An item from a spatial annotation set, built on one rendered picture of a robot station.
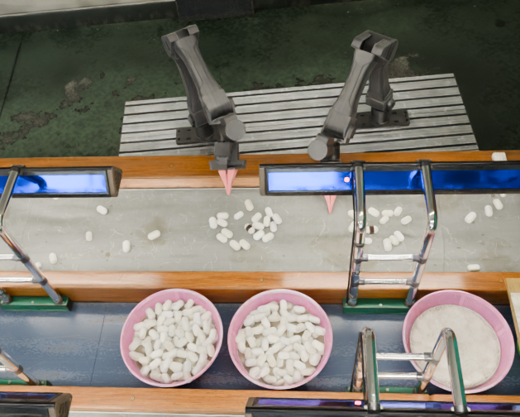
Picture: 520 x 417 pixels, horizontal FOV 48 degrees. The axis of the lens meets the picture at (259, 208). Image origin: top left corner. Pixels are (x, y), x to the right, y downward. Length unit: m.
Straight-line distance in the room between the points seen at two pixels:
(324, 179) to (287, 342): 0.44
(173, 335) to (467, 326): 0.76
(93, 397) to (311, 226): 0.74
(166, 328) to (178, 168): 0.52
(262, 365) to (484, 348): 0.56
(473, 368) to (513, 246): 0.38
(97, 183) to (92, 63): 2.12
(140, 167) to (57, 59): 1.84
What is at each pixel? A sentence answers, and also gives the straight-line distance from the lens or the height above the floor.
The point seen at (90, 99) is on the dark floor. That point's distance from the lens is 3.32.
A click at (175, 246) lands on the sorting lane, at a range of 1.72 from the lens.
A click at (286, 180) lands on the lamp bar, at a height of 1.08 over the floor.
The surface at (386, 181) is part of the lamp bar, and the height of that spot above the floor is 1.08.
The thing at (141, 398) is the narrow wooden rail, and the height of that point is 0.76.
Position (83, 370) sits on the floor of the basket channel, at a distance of 1.70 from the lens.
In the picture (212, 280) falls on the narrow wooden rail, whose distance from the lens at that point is 1.61.
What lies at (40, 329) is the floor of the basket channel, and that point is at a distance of 1.79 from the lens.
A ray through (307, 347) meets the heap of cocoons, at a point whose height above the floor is 0.74.
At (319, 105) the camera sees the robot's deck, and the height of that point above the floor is 0.67.
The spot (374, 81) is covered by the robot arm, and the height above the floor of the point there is 0.91.
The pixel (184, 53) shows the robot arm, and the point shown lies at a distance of 1.72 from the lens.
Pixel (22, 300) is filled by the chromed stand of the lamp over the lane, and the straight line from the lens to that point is 1.81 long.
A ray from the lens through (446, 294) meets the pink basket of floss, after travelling 1.61.
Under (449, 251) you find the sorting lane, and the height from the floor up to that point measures 0.74.
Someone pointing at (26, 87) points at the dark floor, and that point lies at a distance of 3.55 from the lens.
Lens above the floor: 2.17
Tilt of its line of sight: 55 degrees down
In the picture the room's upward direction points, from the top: 8 degrees counter-clockwise
